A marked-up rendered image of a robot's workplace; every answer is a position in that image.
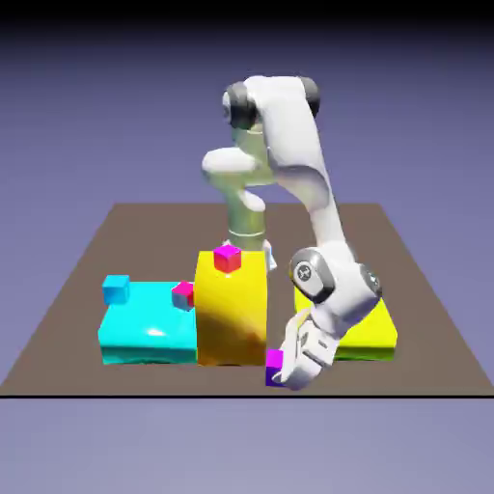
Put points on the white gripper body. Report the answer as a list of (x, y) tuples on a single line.
[(296, 366)]

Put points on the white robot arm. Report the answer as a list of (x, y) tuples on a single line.
[(293, 127)]

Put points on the small purple cube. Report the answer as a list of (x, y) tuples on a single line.
[(273, 366)]

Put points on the small red cube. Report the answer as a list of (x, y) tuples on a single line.
[(227, 260)]

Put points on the small pink cube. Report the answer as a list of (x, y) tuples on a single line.
[(183, 295)]

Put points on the small blue cube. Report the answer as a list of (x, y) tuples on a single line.
[(115, 289)]

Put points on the large tall yellow box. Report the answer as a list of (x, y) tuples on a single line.
[(231, 308)]

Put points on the large flat yellow box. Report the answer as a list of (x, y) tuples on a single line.
[(376, 332)]

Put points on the large cyan box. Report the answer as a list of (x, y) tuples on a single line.
[(146, 328)]

